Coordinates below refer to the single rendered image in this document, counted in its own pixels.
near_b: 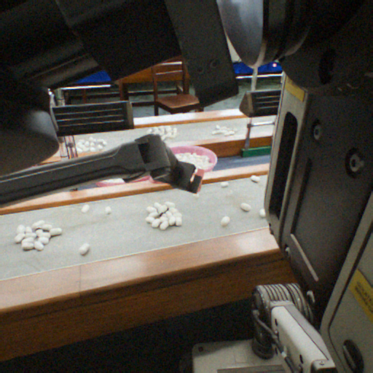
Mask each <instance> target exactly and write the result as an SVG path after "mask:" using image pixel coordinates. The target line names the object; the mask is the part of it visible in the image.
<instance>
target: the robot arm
mask: <svg viewBox="0 0 373 373"><path fill-rule="evenodd" d="M180 55H182V57H183V59H184V63H185V66H186V70H187V72H188V75H189V76H190V79H191V80H192V85H193V87H194V89H195V92H196V95H197V98H198V101H199V104H200V107H201V109H202V108H205V107H208V106H211V105H214V104H215V103H219V102H221V101H225V99H228V98H231V97H233V96H236V95H238V94H240V91H239V90H238V85H237V78H236V75H235V70H234V66H233V62H232V58H231V55H230V51H229V45H228V42H227V38H226V34H225V30H224V26H223V25H222V22H221V16H220V13H219V8H218V5H217V2H216V0H0V208H5V207H8V206H11V205H17V204H19V203H24V202H28V201H31V200H36V199H39V197H45V196H47V195H53V194H55V193H59V192H65V191H67V190H70V189H76V188H79V187H83V186H87V185H90V184H95V183H98V182H101V181H104V180H109V179H114V178H121V179H122V180H123V182H125V183H126V184H128V183H130V182H133V181H134V180H136V179H139V178H143V177H145V176H149V175H150V178H149V182H150V183H153V184H170V186H171V187H172V188H175V189H180V190H184V191H187V192H191V193H194V194H197V193H198V192H199V191H200V189H201V183H202V179H203V176H204V173H205V171H204V170H203V169H199V168H198V169H197V173H196V175H195V177H194V178H193V181H192V184H191V179H192V175H193V173H195V170H196V167H195V164H194V163H190V162H183V161H179V160H178V158H177V157H176V155H175V154H174V153H173V152H172V151H171V150H170V147H169V146H168V145H167V144H166V143H165V142H162V138H161V135H155V134H148V135H145V136H142V137H140V138H136V139H135V140H134V141H128V142H124V143H121V144H120V145H118V146H115V147H113V148H111V149H110V150H106V151H104V152H99V153H96V154H89V155H86V156H82V157H76V158H72V159H68V160H62V161H59V162H52V163H48V164H45V165H41V166H37V167H34V168H32V167H33V166H35V165H37V164H39V163H40V162H44V161H45V160H48V159H49V158H51V157H52V156H53V155H55V154H56V153H57V152H58V151H59V150H60V143H59V141H58V139H57V136H56V134H55V132H56V131H58V130H59V128H58V126H57V124H56V121H55V118H54V114H53V112H52V108H51V105H50V91H49V89H50V90H51V91H54V90H57V89H60V88H62V87H65V86H67V85H70V84H72V82H76V81H78V80H80V79H83V78H85V77H87V76H90V75H93V74H96V73H98V72H100V71H105V72H106V73H107V74H108V75H109V76H110V78H111V80H112V81H113V82H116V81H118V80H121V79H123V78H126V77H128V76H131V75H134V74H137V73H138V72H142V71H144V70H147V69H148V68H151V67H152V66H155V65H158V64H160V63H163V62H165V61H167V60H170V59H172V58H176V57H178V56H180ZM48 88H49V89H48Z"/></svg>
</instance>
